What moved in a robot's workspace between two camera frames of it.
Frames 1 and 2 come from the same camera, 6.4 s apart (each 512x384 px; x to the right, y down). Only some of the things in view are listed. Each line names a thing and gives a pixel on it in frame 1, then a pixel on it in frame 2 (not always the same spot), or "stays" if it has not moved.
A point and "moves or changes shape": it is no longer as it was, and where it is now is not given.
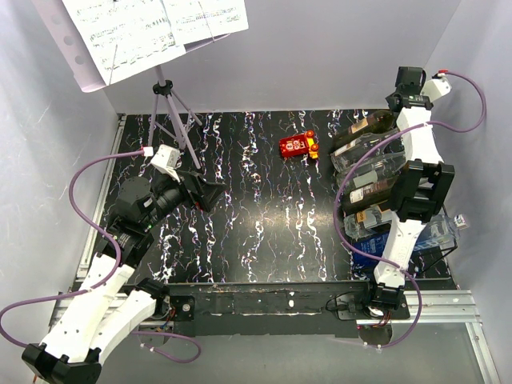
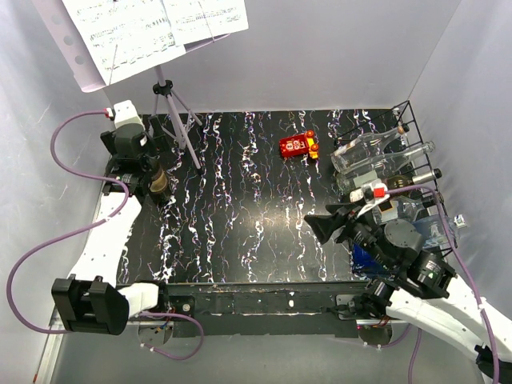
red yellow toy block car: (300, 145) stays
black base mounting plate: (286, 308) stays
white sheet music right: (194, 20) stays
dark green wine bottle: (380, 121) moves or changes shape
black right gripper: (388, 98) → (323, 225)
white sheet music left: (126, 36) stays
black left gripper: (210, 191) → (157, 134)
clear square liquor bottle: (438, 230) stays
